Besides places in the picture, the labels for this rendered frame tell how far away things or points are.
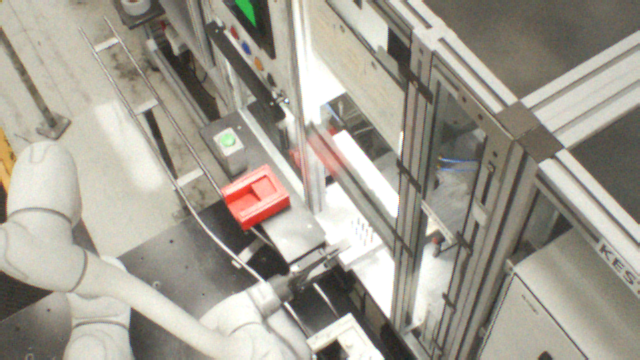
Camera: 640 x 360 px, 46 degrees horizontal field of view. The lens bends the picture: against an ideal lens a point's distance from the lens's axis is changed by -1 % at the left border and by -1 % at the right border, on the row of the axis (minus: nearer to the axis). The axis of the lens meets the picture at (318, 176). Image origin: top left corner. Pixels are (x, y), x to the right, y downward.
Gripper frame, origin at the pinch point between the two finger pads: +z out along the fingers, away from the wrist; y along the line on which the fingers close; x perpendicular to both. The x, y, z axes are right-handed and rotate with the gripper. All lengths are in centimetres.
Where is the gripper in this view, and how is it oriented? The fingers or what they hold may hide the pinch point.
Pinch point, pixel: (340, 251)
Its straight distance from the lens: 200.9
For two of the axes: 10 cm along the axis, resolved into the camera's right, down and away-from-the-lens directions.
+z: 8.4, -5.1, 1.8
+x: -5.3, -7.1, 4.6
